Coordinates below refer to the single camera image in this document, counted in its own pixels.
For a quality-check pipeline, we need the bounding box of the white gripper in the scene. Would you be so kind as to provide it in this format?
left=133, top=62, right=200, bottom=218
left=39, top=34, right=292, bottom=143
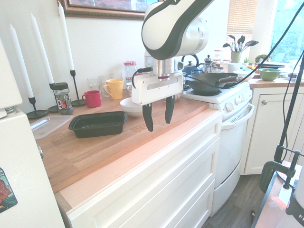
left=131, top=71, right=185, bottom=133

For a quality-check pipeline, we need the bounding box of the plain white bowl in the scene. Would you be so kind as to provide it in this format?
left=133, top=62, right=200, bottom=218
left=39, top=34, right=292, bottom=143
left=119, top=97, right=144, bottom=118

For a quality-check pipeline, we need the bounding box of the black plastic food box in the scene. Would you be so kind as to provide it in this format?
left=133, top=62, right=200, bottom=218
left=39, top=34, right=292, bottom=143
left=68, top=111, right=128, bottom=139

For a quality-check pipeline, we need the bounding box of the yellow mug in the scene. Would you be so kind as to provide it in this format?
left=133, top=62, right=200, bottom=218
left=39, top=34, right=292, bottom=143
left=103, top=78, right=124, bottom=100

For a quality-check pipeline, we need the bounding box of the tall jar red checked lid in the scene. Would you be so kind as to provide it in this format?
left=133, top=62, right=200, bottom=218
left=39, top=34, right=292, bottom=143
left=123, top=61, right=138, bottom=79

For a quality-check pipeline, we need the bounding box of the blue kettle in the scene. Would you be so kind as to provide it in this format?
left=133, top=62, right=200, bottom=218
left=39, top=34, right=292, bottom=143
left=181, top=54, right=204, bottom=76

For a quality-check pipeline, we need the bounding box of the black wok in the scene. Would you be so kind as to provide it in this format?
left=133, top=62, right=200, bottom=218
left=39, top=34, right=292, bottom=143
left=184, top=72, right=243, bottom=94

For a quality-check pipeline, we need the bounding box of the white drawer cabinet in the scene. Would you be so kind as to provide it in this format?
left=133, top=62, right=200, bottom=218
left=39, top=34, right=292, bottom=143
left=66, top=111, right=223, bottom=228

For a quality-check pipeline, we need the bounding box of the red mug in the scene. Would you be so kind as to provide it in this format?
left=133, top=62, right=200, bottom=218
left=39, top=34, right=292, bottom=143
left=81, top=90, right=102, bottom=108

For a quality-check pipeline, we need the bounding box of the glass French press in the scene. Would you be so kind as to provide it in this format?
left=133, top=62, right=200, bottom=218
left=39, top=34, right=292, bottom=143
left=203, top=54, right=215, bottom=74

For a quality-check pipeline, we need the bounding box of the white stove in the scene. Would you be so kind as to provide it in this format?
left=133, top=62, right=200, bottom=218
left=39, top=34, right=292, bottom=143
left=181, top=80, right=255, bottom=217

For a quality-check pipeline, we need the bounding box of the tall black candlestick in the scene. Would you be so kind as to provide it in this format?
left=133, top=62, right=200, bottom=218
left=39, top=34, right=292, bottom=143
left=69, top=69, right=86, bottom=107

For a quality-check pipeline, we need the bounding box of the white cup by window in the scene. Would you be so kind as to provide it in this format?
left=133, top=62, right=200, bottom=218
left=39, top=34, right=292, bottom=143
left=227, top=62, right=243, bottom=73

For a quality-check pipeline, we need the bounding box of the wide white serving bowl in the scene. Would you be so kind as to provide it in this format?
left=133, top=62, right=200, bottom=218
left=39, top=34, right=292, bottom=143
left=232, top=70, right=256, bottom=81

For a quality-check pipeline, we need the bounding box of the pale utensil crock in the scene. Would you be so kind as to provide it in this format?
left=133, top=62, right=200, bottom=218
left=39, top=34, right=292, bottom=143
left=230, top=51, right=242, bottom=64

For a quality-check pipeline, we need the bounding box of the spice jar with black lid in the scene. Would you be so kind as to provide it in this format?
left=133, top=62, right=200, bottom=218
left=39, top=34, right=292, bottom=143
left=52, top=82, right=74, bottom=115

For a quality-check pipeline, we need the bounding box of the medium black candlestick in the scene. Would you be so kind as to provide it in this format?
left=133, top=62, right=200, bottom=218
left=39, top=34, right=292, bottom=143
left=47, top=82, right=60, bottom=113

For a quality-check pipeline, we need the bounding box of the white door cabinet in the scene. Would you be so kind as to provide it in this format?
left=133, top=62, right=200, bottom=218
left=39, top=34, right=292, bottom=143
left=243, top=86, right=304, bottom=175

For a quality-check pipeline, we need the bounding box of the clear plastic lid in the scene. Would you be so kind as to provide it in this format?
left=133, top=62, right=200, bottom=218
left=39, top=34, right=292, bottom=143
left=29, top=114, right=75, bottom=140

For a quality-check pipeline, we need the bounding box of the green potted plant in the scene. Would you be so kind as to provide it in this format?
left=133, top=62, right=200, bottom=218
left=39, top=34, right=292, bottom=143
left=254, top=54, right=272, bottom=64

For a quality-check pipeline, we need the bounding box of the green bowl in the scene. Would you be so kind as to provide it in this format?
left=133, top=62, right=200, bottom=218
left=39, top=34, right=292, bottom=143
left=258, top=68, right=282, bottom=82

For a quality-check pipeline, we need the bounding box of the tall white taper candle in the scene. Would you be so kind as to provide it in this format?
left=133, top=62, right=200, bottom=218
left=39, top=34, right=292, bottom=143
left=58, top=1, right=75, bottom=71

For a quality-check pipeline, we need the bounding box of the dark flat plate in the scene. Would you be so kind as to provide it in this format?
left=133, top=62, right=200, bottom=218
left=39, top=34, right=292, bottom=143
left=256, top=62, right=286, bottom=70

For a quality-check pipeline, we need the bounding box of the wooden window blind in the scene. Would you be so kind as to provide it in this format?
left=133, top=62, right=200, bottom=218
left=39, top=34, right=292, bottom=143
left=227, top=0, right=258, bottom=44

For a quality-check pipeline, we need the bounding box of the black screw clamp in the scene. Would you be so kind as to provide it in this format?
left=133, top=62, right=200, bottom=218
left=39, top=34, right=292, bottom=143
left=260, top=144, right=301, bottom=193

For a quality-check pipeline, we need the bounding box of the short black candlestick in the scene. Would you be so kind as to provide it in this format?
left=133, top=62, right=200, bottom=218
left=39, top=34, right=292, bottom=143
left=26, top=96, right=49, bottom=120

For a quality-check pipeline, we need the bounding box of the medium white taper candle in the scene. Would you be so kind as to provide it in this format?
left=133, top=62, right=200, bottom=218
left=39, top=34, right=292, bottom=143
left=30, top=13, right=55, bottom=84

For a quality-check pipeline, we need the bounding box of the robot mounting table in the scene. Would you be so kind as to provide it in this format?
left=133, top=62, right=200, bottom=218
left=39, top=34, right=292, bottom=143
left=250, top=170, right=304, bottom=228

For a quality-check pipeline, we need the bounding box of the short white taper candle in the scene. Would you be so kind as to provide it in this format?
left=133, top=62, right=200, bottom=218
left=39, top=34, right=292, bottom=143
left=9, top=23, right=34, bottom=98

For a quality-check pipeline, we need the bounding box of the white fridge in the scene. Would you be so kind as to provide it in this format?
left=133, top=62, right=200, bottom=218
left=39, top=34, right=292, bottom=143
left=0, top=38, right=66, bottom=228

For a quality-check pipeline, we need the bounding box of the colourful fridge magnet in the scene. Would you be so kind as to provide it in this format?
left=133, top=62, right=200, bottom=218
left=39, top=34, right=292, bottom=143
left=0, top=167, right=19, bottom=213

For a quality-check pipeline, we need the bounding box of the framed picture brown frame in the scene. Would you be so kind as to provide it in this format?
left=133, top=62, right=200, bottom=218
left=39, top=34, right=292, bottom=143
left=57, top=0, right=146, bottom=21

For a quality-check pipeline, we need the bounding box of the black camera stand pole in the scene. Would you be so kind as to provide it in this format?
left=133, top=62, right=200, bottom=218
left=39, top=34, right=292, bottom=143
left=274, top=52, right=304, bottom=162

